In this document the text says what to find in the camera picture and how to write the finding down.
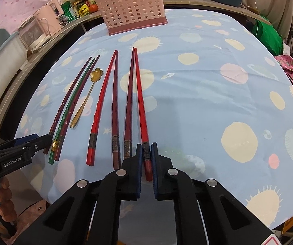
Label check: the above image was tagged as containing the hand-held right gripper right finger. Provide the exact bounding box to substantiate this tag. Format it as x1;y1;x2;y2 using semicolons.
150;142;277;245

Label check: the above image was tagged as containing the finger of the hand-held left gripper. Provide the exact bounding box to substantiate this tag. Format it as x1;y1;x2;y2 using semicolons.
0;133;39;152
17;135;53;156

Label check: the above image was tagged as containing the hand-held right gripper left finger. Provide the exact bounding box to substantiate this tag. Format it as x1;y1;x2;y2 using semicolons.
10;144;143;245

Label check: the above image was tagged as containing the maroon chopstick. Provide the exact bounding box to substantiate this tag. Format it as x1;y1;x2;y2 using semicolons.
43;57;93;156
55;55;101;162

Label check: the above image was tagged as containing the green chopstick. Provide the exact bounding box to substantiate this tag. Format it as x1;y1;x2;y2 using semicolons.
48;58;96;164

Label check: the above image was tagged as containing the bright red chopstick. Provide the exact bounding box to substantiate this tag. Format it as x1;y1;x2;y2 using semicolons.
134;47;153;182
86;50;117;167

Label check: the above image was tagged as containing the dark red chopstick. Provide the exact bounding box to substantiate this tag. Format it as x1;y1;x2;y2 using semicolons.
123;47;136;162

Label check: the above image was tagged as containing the brown-red chopstick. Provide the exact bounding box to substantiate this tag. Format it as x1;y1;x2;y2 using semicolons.
111;50;120;171

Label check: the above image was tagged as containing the gold flower-shaped spoon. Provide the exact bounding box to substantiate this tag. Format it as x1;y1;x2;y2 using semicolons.
70;68;104;128

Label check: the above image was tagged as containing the pink perforated utensil basket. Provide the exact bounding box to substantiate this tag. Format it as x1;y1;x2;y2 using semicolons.
95;0;168;36

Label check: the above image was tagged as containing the person's left hand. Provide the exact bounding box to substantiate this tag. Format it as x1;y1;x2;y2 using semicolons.
0;176;17;224

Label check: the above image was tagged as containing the white storage bin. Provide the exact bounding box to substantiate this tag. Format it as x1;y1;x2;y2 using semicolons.
0;29;28;87

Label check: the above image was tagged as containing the white plastic-wrapped appliance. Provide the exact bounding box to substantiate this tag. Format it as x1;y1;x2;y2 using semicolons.
18;18;52;52

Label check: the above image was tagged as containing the pink electric kettle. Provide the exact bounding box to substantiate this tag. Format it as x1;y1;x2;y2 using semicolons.
33;0;63;35

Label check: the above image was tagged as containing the green can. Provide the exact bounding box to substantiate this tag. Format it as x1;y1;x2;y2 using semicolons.
60;1;77;21

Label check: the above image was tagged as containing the pink floral cloth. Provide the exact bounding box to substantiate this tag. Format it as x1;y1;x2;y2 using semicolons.
274;55;293;113

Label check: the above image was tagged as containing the grey kitchen counter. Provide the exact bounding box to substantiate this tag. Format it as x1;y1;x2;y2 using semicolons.
83;0;272;31

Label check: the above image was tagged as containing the green plastic bag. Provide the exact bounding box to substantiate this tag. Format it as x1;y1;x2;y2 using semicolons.
254;15;285;55

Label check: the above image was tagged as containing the beige curtain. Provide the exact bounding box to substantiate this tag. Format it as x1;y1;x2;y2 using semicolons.
241;0;293;44

